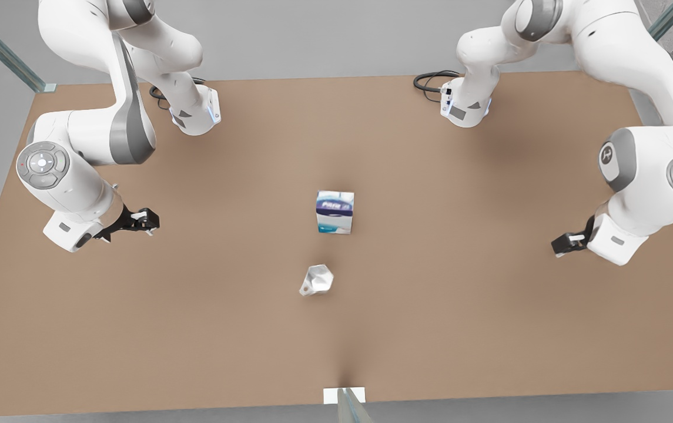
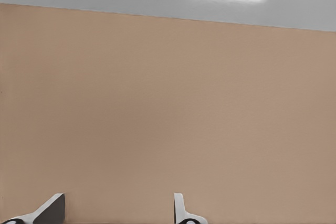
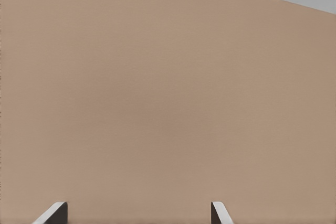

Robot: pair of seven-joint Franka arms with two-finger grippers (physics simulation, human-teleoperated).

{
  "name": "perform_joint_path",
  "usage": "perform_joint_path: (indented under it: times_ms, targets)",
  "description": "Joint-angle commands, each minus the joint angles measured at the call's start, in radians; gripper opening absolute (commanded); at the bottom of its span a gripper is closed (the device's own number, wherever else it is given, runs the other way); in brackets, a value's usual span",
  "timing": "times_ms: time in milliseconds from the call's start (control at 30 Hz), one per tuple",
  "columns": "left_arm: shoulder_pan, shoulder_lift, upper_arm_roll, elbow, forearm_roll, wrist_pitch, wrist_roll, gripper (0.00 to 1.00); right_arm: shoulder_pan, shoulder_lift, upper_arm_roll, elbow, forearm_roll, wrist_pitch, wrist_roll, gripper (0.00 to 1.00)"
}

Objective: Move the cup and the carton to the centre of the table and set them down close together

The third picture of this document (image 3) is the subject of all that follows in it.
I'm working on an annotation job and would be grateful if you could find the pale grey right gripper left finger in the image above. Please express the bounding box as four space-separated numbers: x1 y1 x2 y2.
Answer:
33 201 68 224

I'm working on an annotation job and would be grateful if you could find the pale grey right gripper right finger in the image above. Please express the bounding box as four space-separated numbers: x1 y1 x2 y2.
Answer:
211 201 234 224

